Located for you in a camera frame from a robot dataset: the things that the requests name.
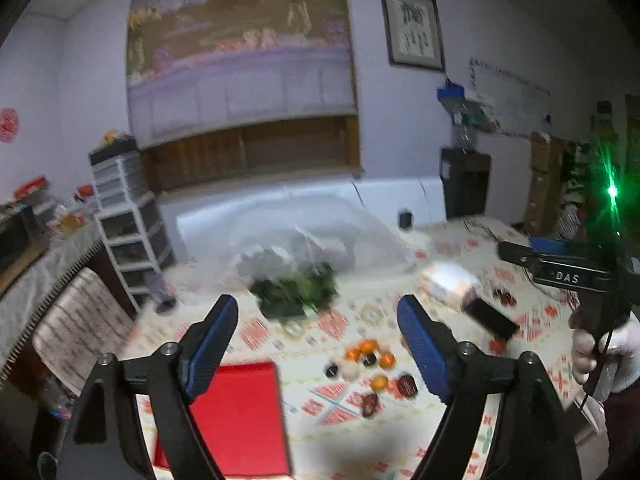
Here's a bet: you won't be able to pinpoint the wall whiteboard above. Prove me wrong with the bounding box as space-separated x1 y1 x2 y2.
469 58 554 139

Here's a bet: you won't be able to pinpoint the chair with patterned cover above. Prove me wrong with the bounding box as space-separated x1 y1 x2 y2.
32 266 137 397

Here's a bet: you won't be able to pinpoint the black water dispenser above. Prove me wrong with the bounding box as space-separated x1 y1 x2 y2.
440 147 492 221

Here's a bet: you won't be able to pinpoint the stacked cardboard boxes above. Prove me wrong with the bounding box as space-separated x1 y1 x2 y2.
524 131 568 237

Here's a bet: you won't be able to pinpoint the side table with fringed cloth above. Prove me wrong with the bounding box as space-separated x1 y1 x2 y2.
0 217 107 376

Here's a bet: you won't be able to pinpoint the red cardboard box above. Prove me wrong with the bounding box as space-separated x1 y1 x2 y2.
154 361 292 478

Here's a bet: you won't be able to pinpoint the white low cabinet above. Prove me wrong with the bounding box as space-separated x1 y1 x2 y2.
159 176 447 262

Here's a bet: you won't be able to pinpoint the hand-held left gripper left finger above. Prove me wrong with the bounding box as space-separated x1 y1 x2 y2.
55 294 239 480

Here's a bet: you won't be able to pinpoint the small grey drawer unit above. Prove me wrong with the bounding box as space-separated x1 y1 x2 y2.
89 141 152 211

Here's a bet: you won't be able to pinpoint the large white drawer unit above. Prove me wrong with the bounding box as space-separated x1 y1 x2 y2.
96 194 177 311

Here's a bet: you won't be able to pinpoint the person's right hand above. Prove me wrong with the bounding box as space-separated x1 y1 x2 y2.
570 310 640 397

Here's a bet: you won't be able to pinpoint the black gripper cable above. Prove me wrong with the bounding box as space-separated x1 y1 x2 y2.
582 330 618 411

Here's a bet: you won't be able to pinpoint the covered plate of greens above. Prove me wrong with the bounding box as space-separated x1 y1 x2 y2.
236 246 293 281

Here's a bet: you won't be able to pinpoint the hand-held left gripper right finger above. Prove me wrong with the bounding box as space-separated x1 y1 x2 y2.
396 294 583 480

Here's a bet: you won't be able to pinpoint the white mesh food cover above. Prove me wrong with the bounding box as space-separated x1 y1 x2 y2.
227 195 416 281

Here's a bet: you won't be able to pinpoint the grey phone stand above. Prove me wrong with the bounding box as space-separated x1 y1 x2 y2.
149 274 177 315

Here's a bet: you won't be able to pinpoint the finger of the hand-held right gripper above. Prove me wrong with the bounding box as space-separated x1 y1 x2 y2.
497 241 615 291
530 236 593 260

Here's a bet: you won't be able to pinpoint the black smartphone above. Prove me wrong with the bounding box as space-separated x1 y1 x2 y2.
464 297 522 342

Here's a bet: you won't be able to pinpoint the black microwave oven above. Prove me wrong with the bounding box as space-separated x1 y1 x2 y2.
0 204 40 277

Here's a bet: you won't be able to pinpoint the landscape print roller blind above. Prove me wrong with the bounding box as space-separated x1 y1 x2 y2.
126 0 359 150

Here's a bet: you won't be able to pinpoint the patterned tablecloth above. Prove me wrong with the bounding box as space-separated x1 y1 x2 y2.
125 217 616 480

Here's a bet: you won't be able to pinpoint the leafy green vegetables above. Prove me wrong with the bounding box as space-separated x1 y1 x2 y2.
250 261 339 318

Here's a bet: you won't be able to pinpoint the blue capped water bottle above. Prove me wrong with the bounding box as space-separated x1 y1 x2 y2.
436 84 483 153

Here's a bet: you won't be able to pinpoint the wooden window frame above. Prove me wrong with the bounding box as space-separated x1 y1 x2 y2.
140 114 362 192

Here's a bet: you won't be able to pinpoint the red paper-cut wall decoration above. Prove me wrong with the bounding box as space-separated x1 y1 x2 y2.
0 107 21 145

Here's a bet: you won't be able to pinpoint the framed wall picture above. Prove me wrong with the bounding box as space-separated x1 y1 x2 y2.
378 0 446 72

